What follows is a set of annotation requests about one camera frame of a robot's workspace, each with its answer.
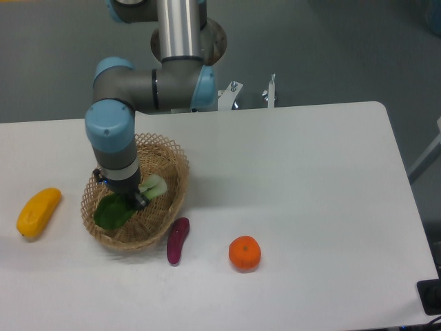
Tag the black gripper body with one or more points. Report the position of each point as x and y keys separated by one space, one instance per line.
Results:
x=124 y=181

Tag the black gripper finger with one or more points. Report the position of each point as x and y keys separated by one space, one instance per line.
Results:
x=139 y=201

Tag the green bok choy vegetable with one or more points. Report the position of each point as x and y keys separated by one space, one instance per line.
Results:
x=114 y=210

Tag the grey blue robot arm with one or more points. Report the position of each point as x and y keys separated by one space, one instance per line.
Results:
x=119 y=91

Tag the woven wicker basket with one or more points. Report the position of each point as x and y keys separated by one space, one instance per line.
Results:
x=157 y=155

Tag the purple sweet potato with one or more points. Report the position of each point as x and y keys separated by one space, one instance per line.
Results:
x=177 y=236

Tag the yellow mango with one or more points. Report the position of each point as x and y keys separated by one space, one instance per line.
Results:
x=37 y=212

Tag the orange tangerine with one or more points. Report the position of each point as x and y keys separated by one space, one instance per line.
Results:
x=244 y=253

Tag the black device at table corner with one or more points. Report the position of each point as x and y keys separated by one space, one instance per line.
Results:
x=429 y=292

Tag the white metal base frame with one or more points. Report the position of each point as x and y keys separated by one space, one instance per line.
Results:
x=233 y=98

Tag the white frame at right edge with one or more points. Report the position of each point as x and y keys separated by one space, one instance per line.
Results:
x=426 y=159

